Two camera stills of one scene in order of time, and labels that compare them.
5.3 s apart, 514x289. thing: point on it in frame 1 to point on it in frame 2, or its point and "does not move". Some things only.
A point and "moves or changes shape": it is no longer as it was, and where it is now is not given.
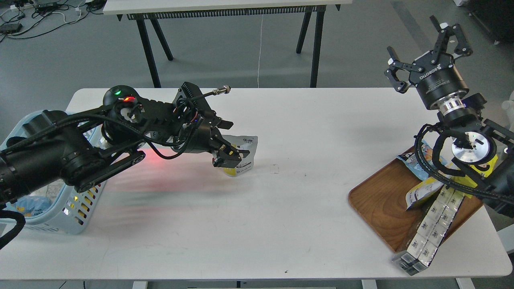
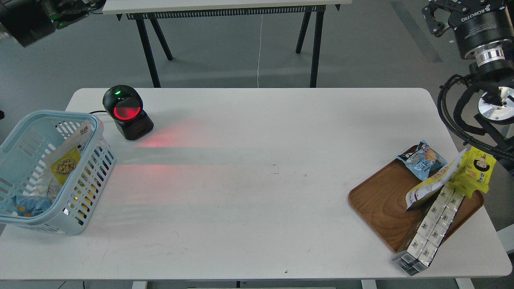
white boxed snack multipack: (423, 246) does not move
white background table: (139, 10) does not move
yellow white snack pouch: (242, 143) moves or changes shape
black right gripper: (439, 86) to (484, 31)
